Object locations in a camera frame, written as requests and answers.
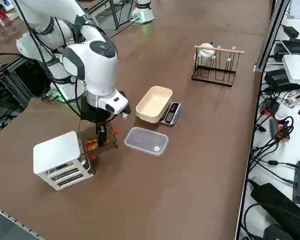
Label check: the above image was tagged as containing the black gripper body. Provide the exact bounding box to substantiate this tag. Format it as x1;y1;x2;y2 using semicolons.
80;96;116;126

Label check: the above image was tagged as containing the brown fried chicken toy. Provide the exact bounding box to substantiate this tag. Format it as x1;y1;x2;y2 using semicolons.
85;138;100;153

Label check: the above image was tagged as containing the black rectangular box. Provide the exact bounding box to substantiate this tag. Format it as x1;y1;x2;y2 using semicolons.
264;68;290;91

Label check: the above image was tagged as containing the clear plastic container lid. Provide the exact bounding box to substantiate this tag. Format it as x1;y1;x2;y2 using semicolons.
123;126;170;157

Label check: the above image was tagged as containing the cream rectangular container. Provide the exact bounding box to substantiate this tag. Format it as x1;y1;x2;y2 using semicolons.
135;85;174;124

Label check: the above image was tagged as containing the clear acrylic stand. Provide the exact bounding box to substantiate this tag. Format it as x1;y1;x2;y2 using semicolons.
0;22;18;46

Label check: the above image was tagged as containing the white smiley mug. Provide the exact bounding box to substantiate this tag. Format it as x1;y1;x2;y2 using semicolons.
195;42;216;67

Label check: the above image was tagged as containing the red and black device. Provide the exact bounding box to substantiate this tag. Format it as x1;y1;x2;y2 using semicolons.
260;98;280;116

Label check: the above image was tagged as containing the orange and black adapter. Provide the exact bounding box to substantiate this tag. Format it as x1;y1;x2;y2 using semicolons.
269;118;292;141

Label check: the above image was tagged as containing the black power adapter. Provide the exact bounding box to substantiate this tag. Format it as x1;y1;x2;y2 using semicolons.
282;24;300;38

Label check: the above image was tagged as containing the long black arm cable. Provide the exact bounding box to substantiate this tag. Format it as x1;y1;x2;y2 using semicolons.
13;0;83;141

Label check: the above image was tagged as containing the aluminium table edge rail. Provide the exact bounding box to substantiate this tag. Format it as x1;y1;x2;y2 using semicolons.
0;202;45;240

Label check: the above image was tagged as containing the black wire cup rack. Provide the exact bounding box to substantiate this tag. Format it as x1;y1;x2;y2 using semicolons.
190;44;246;89

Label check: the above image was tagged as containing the aluminium camera post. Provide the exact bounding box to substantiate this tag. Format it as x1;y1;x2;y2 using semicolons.
253;0;292;74

